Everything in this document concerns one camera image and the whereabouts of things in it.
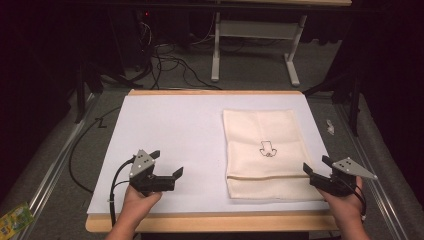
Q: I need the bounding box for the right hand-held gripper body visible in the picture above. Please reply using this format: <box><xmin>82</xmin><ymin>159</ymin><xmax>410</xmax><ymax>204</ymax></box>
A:
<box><xmin>309</xmin><ymin>156</ymin><xmax>379</xmax><ymax>198</ymax></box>

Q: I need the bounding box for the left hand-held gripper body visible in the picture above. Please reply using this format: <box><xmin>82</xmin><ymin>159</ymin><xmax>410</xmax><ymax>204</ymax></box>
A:
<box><xmin>128</xmin><ymin>149</ymin><xmax>176</xmax><ymax>197</ymax></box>

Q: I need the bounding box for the cream cloth bag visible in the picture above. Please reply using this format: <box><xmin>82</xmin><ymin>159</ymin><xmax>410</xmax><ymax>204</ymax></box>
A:
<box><xmin>222</xmin><ymin>108</ymin><xmax>325</xmax><ymax>202</ymax></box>

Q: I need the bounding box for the person's left hand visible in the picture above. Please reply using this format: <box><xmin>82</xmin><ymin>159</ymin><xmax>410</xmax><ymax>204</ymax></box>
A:
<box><xmin>121</xmin><ymin>184</ymin><xmax>163</xmax><ymax>220</ymax></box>

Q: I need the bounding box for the person's right hand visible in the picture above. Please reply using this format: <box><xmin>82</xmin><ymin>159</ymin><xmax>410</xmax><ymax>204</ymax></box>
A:
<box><xmin>317</xmin><ymin>176</ymin><xmax>365</xmax><ymax>223</ymax></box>

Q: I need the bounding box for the white table sheet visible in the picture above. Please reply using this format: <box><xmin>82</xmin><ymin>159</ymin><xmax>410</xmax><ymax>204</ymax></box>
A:
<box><xmin>86</xmin><ymin>93</ymin><xmax>332</xmax><ymax>215</ymax></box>

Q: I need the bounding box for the wooden table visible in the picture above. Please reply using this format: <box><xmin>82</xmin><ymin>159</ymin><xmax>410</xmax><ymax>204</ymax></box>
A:
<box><xmin>85</xmin><ymin>88</ymin><xmax>340</xmax><ymax>234</ymax></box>

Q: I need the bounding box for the black metal stand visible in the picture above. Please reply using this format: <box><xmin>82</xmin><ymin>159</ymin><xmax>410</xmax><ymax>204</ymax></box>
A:
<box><xmin>73</xmin><ymin>56</ymin><xmax>105</xmax><ymax>125</ymax></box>
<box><xmin>302</xmin><ymin>71</ymin><xmax>365</xmax><ymax>138</ymax></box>

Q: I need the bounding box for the dark computer tower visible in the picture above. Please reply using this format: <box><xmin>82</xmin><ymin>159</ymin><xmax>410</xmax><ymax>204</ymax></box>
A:
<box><xmin>132</xmin><ymin>9</ymin><xmax>159</xmax><ymax>72</ymax></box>

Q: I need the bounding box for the green printed packet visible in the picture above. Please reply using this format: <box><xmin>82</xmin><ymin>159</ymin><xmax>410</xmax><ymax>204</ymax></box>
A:
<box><xmin>0</xmin><ymin>201</ymin><xmax>36</xmax><ymax>240</ymax></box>

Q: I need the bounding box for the metal floor rail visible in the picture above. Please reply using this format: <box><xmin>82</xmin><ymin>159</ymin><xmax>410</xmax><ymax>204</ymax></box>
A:
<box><xmin>13</xmin><ymin>92</ymin><xmax>102</xmax><ymax>240</ymax></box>
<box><xmin>334</xmin><ymin>101</ymin><xmax>411</xmax><ymax>240</ymax></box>

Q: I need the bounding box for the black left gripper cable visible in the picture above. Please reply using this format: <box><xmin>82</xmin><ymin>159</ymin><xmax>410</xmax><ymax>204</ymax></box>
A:
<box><xmin>109</xmin><ymin>157</ymin><xmax>136</xmax><ymax>228</ymax></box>

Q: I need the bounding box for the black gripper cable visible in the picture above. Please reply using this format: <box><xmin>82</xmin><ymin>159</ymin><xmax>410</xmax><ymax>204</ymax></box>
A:
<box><xmin>109</xmin><ymin>157</ymin><xmax>136</xmax><ymax>228</ymax></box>
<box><xmin>346</xmin><ymin>181</ymin><xmax>368</xmax><ymax>222</ymax></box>

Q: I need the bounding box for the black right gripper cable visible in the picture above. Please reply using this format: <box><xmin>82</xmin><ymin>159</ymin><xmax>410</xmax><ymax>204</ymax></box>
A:
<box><xmin>346</xmin><ymin>181</ymin><xmax>368</xmax><ymax>222</ymax></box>

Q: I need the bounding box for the black floor cable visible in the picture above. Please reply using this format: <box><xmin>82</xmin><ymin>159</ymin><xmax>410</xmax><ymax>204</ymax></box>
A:
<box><xmin>68</xmin><ymin>105</ymin><xmax>122</xmax><ymax>194</ymax></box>

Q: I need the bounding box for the tangle of black cables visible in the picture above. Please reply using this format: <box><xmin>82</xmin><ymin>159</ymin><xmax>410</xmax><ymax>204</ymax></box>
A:
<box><xmin>133</xmin><ymin>19</ymin><xmax>224</xmax><ymax>92</ymax></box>

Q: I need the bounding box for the white desk frame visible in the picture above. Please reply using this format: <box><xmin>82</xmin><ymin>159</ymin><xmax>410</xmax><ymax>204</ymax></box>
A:
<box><xmin>210</xmin><ymin>11</ymin><xmax>309</xmax><ymax>88</ymax></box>

